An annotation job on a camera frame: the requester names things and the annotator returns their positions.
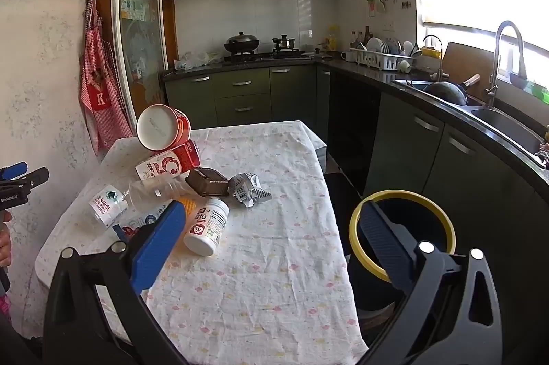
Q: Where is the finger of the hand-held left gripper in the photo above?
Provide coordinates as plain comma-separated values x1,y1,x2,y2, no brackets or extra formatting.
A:
0,168,50,198
0,162,29,180

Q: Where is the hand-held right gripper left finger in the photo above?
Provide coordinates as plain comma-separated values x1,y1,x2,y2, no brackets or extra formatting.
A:
43,200,189,365

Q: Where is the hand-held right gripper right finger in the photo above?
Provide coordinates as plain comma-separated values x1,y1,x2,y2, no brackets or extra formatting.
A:
358,200,504,365

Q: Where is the blue white milk carton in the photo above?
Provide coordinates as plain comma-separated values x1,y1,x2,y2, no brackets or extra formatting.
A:
112,205,172,241

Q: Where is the white pill bottle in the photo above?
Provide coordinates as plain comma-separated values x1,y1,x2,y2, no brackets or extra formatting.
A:
183,198,230,257

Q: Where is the orange foam net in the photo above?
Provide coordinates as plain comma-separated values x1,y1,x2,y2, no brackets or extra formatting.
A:
178,196,202,215

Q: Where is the clear plastic bottle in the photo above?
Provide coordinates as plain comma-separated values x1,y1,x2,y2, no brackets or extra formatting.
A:
88,172,196,231

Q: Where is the yellow rimmed trash bin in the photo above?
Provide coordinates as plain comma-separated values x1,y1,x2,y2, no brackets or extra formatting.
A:
343,189,457,314

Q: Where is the brown plastic tray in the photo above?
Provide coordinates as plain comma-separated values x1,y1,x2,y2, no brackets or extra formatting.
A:
184,167,229,198

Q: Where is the red white drink can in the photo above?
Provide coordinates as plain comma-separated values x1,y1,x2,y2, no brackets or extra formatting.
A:
135,141,200,181

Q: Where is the grey wrapper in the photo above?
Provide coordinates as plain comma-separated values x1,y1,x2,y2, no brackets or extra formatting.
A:
227,172,273,206

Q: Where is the red paper cup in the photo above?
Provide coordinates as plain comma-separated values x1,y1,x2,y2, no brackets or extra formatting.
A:
136,104,192,152

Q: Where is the person's left hand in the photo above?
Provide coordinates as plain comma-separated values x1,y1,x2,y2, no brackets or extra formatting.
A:
0,223,12,268

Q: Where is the red checkered apron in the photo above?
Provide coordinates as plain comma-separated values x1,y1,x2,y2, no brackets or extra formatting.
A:
79,0,133,157

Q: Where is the floral white tablecloth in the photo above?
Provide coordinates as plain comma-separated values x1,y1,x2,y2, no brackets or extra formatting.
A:
34,120,370,365

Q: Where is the steel kitchen sink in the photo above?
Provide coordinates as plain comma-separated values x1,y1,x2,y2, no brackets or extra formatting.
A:
392,78,545,155

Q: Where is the dark kitchen countertop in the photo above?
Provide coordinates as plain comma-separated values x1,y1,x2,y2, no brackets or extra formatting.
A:
161,58,549,186

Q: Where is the patterned dish rag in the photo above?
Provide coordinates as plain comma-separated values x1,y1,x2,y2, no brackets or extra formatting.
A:
534,125,549,168

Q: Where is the white dish rack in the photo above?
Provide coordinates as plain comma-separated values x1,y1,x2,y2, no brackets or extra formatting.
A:
349,48,416,71

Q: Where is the glass sliding door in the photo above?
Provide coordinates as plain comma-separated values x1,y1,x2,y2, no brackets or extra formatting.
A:
112,0,170,138

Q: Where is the crumpled plastic bag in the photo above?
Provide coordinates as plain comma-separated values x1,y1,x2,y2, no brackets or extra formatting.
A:
174,51,224,71

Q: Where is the thin steel faucet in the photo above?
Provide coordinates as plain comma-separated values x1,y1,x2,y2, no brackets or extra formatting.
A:
422,35,444,80

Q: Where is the stack of white plates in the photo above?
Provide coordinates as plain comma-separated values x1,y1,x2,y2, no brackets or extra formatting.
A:
366,37,401,55

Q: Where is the wooden cutting board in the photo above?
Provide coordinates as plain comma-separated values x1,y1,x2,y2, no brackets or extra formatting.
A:
442,41,496,97

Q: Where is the tall steel faucet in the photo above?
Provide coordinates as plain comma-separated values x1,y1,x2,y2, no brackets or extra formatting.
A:
484,21,528,109

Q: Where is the green plastic container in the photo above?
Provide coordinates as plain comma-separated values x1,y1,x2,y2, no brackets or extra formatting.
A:
521,80,549,104

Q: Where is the black gas stove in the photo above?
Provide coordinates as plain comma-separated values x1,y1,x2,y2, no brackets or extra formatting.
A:
221,50,316,63

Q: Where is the black wok with lid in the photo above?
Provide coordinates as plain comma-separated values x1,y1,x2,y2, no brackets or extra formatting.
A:
224,32,261,54

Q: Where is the steel kettle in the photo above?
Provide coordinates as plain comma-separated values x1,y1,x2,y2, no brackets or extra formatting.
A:
273,34,300,52

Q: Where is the black wok with wooden handle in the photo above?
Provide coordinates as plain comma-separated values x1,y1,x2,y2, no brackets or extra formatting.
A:
422,73,481,107

